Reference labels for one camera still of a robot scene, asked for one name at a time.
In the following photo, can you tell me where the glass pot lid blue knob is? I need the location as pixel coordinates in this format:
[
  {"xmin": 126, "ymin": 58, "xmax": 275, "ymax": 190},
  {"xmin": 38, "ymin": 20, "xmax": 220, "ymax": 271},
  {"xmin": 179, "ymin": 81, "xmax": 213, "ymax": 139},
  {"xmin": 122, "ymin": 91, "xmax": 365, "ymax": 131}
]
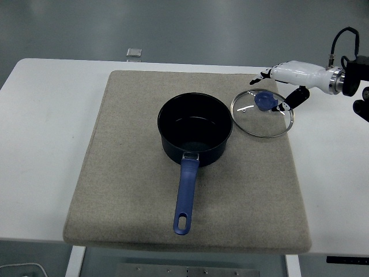
[{"xmin": 230, "ymin": 88, "xmax": 295, "ymax": 139}]

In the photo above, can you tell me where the grey metal plate with screws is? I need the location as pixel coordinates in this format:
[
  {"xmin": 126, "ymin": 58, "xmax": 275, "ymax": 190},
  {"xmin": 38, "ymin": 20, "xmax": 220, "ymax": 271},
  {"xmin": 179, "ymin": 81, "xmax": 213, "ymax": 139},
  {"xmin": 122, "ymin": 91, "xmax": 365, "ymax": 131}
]
[{"xmin": 116, "ymin": 262, "xmax": 262, "ymax": 277}]

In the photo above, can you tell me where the black pot blue handle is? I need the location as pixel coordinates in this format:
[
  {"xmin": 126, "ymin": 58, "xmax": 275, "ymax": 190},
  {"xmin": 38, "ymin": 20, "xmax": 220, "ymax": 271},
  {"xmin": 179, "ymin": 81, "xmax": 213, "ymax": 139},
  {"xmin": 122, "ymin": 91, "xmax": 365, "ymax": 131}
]
[{"xmin": 157, "ymin": 92, "xmax": 234, "ymax": 236}]

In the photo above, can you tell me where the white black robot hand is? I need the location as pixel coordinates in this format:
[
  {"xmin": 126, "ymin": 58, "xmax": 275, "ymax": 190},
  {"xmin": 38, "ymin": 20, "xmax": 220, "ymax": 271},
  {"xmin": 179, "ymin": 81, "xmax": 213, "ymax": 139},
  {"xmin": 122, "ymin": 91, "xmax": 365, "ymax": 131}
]
[{"xmin": 249, "ymin": 60, "xmax": 337, "ymax": 113}]

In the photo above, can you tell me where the black table control panel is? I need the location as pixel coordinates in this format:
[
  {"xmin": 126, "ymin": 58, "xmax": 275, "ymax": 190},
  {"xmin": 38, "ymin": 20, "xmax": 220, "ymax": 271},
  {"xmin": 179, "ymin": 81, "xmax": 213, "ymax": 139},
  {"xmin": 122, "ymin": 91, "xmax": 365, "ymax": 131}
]
[{"xmin": 326, "ymin": 256, "xmax": 369, "ymax": 264}]

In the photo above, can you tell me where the beige fabric mat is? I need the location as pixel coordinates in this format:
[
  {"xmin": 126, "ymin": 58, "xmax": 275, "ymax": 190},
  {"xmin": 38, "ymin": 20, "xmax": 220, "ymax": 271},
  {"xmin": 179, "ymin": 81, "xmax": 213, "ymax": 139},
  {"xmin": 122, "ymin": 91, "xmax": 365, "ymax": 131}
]
[{"xmin": 62, "ymin": 70, "xmax": 312, "ymax": 255}]

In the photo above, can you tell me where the white table leg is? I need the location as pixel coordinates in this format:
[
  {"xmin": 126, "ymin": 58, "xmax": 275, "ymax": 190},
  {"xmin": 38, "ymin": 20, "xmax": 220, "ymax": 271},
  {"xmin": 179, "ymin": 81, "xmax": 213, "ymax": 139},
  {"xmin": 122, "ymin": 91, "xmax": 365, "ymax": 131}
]
[
  {"xmin": 285, "ymin": 254, "xmax": 302, "ymax": 277},
  {"xmin": 65, "ymin": 245, "xmax": 86, "ymax": 277}
]

